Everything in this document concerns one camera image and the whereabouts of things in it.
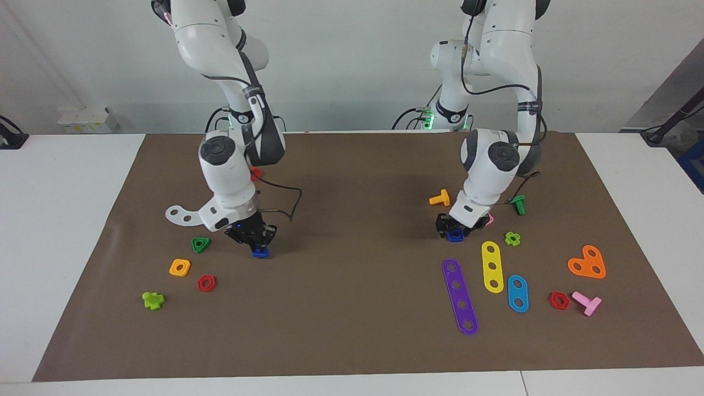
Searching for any large pink T-shaped screw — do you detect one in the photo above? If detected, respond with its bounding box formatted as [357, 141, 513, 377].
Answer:
[571, 291, 602, 317]

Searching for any purple four-hole strip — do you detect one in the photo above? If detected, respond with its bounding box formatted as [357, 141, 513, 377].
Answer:
[442, 258, 479, 336]

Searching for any yellow three-hole strip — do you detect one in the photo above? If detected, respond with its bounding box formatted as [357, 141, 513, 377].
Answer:
[481, 241, 505, 294]

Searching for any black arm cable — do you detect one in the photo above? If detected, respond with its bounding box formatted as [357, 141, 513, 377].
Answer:
[242, 52, 303, 222]
[461, 14, 545, 207]

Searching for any blue crate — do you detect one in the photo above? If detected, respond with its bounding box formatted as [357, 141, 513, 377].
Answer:
[678, 137, 704, 194]

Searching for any black stand with pole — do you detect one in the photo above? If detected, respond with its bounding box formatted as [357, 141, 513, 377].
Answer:
[641, 88, 704, 146]

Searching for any white cardboard box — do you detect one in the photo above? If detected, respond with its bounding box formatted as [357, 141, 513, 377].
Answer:
[57, 106, 118, 134]

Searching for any black base cable bundle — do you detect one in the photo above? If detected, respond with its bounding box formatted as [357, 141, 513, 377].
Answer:
[392, 82, 443, 131]

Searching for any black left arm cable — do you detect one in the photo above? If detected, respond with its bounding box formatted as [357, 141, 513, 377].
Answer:
[461, 14, 545, 207]

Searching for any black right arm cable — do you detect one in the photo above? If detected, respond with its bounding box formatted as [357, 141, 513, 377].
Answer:
[242, 52, 303, 222]

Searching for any brown table mat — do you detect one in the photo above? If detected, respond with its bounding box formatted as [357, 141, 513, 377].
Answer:
[32, 131, 704, 382]

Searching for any orange heart-shaped plate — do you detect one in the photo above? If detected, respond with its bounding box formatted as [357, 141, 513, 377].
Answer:
[567, 245, 607, 279]

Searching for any blue two-hole strip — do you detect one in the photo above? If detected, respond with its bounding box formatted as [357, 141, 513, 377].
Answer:
[507, 274, 530, 314]

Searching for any black clamp device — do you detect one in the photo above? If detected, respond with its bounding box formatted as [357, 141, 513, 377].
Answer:
[0, 115, 29, 150]

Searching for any white curved perforated strip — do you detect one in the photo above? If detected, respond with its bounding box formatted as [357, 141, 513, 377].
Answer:
[166, 205, 207, 226]

